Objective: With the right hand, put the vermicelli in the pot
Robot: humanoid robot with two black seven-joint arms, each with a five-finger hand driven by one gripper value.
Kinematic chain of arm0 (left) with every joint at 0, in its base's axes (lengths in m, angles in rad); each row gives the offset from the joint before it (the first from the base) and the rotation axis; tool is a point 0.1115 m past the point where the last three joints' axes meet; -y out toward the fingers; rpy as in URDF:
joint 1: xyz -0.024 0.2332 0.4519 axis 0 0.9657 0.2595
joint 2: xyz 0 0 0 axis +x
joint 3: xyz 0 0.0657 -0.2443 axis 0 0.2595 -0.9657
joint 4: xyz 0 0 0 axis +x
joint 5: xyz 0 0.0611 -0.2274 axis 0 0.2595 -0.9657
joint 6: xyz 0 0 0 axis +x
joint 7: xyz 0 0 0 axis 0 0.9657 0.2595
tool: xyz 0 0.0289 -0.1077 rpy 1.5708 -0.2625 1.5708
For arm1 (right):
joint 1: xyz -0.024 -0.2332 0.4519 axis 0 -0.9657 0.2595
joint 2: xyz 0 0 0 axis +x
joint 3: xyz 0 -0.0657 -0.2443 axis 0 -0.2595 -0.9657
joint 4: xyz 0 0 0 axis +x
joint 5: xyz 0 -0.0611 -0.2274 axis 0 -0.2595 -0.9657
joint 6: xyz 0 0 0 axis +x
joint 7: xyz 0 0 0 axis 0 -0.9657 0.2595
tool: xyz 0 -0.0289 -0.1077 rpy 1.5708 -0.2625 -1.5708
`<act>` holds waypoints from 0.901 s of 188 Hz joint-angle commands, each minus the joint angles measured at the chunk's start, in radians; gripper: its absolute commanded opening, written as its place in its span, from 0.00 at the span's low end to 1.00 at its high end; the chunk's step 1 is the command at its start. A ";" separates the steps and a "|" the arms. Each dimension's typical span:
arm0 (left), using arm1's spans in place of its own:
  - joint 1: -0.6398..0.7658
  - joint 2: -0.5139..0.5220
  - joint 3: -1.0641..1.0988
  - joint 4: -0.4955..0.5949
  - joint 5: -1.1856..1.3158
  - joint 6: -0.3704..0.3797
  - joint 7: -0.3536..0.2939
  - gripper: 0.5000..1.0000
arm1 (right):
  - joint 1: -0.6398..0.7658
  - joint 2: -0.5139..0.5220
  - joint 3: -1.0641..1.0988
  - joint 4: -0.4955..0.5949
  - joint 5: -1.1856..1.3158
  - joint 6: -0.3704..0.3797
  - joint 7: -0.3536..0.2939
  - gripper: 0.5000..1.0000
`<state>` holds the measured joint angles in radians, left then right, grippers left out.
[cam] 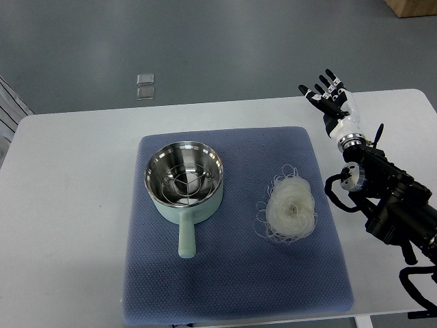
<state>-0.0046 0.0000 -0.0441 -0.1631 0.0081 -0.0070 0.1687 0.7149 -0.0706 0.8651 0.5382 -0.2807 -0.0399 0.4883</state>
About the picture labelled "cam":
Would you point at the wire steaming rack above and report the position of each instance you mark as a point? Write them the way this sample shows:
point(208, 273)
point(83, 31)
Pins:
point(186, 188)

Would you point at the blue textured mat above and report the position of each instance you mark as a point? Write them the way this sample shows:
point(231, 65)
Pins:
point(236, 273)

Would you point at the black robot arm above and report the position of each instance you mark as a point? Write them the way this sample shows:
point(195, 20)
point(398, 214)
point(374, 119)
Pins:
point(395, 205)

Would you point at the white vermicelli bundle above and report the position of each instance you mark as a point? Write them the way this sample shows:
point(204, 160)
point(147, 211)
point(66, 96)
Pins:
point(286, 213)

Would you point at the cardboard box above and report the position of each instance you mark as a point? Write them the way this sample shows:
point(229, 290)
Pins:
point(412, 8)

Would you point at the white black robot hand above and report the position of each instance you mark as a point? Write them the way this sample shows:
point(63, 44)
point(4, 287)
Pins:
point(340, 112)

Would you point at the striped white fabric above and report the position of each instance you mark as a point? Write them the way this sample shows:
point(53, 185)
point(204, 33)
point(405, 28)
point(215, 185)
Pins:
point(13, 110)

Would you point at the white table leg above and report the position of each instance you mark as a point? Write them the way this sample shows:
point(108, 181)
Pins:
point(363, 322)

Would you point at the mint green steel pot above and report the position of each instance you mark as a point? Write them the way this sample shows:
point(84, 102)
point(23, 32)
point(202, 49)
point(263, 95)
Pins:
point(179, 157)

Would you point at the upper floor socket plate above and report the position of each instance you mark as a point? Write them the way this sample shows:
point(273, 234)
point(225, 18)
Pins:
point(145, 79)

